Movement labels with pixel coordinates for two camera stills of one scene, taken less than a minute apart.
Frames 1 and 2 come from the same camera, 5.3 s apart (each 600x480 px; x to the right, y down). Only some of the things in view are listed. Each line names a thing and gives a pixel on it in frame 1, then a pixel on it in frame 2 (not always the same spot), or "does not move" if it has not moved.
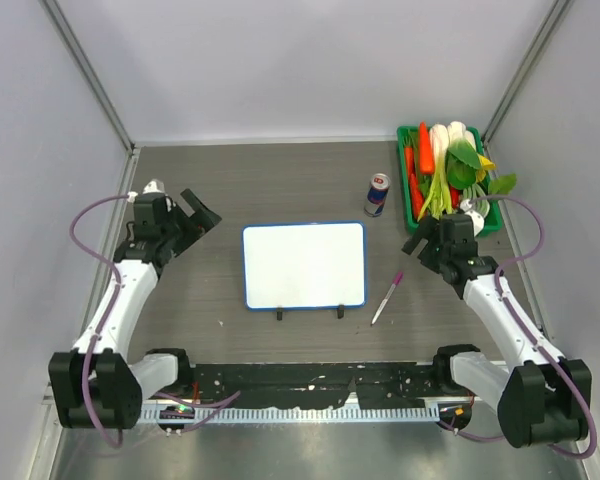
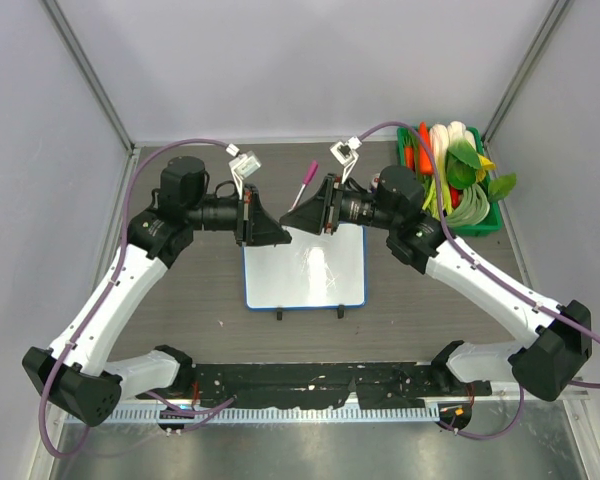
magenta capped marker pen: (387, 297) → (312, 170)
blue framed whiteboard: (305, 265) does not move
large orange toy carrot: (426, 161) does not move
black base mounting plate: (373, 385) does not move
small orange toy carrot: (409, 159) does not move
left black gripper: (201, 221) → (255, 226)
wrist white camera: (477, 219) → (346, 154)
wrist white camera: (154, 186) → (243, 166)
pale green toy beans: (481, 206) does not move
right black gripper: (429, 230) → (310, 216)
